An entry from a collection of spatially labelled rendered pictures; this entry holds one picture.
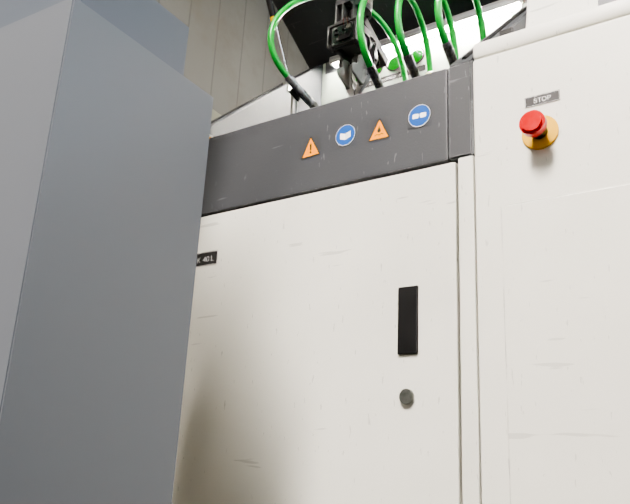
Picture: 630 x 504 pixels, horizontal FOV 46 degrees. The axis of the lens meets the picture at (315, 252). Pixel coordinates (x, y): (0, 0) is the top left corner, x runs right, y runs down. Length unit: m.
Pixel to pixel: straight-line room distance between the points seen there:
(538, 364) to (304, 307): 0.39
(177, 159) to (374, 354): 0.41
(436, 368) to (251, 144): 0.57
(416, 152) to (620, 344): 0.42
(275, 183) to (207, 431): 0.44
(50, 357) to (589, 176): 0.70
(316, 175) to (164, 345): 0.50
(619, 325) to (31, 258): 0.68
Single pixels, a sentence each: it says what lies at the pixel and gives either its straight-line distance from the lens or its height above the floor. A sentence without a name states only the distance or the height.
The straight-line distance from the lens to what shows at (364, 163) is 1.21.
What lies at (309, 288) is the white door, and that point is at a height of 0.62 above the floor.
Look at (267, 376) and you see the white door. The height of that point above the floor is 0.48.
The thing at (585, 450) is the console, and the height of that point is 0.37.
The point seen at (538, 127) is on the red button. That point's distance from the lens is 1.06.
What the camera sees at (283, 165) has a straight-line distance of 1.31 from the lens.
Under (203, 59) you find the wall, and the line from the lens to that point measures 4.03.
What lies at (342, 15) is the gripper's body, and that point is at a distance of 1.63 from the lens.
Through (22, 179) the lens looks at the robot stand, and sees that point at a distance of 0.80.
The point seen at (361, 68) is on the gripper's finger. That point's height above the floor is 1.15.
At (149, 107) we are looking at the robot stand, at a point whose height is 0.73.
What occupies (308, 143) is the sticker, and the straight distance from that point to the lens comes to 1.29.
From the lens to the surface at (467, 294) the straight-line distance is 1.05.
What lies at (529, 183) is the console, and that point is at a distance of 1.07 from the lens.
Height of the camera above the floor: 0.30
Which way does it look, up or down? 18 degrees up
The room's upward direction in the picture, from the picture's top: 3 degrees clockwise
